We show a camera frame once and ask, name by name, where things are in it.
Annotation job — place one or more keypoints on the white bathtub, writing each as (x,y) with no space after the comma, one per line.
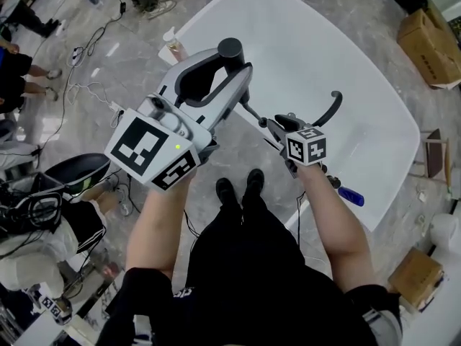
(288,49)

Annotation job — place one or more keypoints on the person's black shoe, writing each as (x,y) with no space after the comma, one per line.
(255,182)
(226,193)

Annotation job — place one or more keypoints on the amber liquid pump bottle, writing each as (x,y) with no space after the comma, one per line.
(175,45)

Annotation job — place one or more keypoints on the small cardboard box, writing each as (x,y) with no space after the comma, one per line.
(414,276)

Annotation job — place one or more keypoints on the large cardboard box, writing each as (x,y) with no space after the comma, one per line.
(425,49)

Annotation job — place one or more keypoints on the person's left forearm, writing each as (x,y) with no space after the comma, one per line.
(158,229)

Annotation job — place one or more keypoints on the black faucet knob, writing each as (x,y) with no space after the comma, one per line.
(333,181)
(323,168)

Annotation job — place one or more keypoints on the person's right black shoe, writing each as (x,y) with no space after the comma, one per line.
(255,182)

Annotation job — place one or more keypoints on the person's right forearm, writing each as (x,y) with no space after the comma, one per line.
(338,236)

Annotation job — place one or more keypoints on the person's black trousers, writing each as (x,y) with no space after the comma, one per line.
(248,243)

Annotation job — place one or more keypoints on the dark grey cylindrical bar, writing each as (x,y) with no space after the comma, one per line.
(230,49)

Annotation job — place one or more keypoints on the black curved faucet spout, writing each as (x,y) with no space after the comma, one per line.
(333,106)

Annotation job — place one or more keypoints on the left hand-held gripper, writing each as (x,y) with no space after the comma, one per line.
(144,146)

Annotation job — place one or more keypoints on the small white box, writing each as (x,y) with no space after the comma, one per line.
(421,195)

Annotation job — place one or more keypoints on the person's left black shoe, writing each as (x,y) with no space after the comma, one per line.
(226,193)

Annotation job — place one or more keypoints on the person's black shirt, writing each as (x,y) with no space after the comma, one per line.
(252,319)

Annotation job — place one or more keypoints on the white sink stand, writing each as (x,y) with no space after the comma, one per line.
(39,333)

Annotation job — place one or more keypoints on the small wooden stool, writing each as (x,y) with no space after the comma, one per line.
(436,153)

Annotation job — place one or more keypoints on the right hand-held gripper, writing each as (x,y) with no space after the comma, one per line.
(306,146)

